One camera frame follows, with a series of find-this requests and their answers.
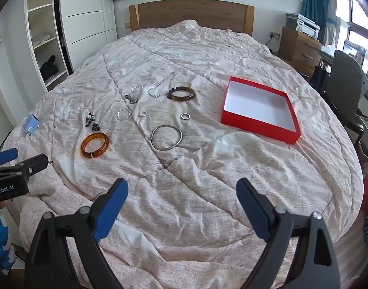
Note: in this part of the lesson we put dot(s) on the wooden headboard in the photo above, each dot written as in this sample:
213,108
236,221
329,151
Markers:
190,15

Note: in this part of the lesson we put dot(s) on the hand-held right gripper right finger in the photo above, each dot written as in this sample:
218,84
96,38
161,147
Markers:
253,210

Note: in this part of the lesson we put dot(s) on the white printer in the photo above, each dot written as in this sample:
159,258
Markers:
304,25

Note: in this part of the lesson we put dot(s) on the black folded clothing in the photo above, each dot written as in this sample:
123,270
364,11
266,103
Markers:
49,67

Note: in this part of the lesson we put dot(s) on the red cardboard box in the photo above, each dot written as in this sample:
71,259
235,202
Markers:
256,105

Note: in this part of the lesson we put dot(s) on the white wardrobe door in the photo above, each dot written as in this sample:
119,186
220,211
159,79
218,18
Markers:
84,21

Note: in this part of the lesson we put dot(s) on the black bag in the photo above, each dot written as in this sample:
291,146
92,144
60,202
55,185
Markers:
319,78

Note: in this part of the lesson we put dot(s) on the light blue plastic object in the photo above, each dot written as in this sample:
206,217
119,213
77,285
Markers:
31,125

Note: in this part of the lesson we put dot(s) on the person's left hand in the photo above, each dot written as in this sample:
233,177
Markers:
1,246

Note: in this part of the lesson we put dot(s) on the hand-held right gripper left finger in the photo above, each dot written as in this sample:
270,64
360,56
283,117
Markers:
110,210

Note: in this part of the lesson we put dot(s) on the dark brown bangle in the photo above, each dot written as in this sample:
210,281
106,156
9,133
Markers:
179,97

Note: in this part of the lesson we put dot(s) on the large silver bangle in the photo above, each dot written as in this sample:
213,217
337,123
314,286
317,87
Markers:
166,149

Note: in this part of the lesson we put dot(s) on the amber bangle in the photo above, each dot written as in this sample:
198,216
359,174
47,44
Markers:
92,154

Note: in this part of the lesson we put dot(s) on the white open shelf unit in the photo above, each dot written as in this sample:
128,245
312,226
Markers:
40,12

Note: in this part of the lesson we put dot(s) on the white folded cloth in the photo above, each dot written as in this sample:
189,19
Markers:
40,38

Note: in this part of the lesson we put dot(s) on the grey office chair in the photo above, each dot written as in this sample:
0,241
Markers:
343,78

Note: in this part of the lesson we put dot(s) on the wooden dresser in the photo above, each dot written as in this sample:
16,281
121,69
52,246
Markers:
298,51

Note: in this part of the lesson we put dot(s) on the wall outlet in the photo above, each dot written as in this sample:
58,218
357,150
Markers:
274,35

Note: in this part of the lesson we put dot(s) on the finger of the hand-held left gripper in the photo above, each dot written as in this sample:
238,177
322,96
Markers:
33,162
6,156

